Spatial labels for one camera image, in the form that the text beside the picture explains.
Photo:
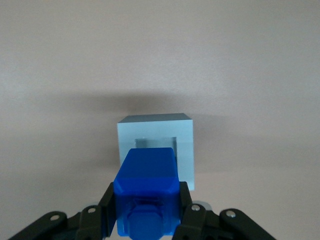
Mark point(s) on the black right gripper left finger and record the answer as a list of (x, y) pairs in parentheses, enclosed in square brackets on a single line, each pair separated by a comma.
[(82, 222)]

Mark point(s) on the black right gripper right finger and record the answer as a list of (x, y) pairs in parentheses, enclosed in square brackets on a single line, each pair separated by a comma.
[(205, 225)]

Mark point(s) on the blue plastic part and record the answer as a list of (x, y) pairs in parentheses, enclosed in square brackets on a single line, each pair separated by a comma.
[(147, 190)]

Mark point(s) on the gray square base block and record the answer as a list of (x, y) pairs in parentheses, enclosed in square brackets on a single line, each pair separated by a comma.
[(185, 150)]

